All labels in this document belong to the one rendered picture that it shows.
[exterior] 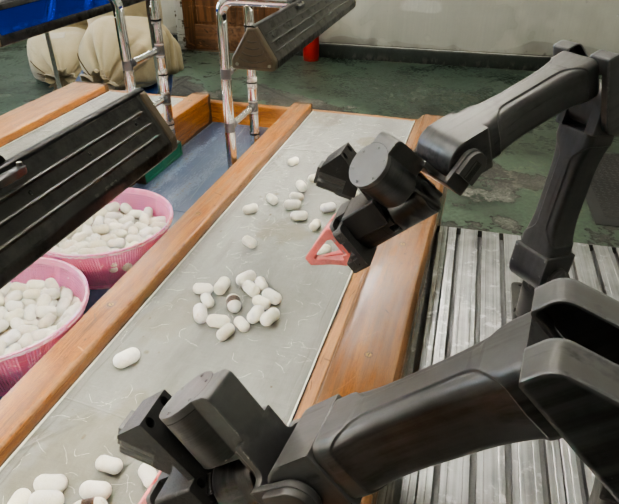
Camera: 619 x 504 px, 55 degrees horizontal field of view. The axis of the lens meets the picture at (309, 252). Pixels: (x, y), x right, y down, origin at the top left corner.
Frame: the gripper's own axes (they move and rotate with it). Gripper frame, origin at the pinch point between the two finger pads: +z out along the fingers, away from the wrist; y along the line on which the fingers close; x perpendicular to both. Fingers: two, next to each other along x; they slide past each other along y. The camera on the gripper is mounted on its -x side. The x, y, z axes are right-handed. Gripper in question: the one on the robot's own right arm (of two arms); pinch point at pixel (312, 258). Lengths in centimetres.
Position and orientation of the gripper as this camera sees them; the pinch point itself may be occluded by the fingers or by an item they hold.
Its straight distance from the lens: 83.6
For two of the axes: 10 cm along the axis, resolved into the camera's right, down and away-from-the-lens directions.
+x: 6.2, 7.5, 2.5
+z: -7.4, 4.3, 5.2
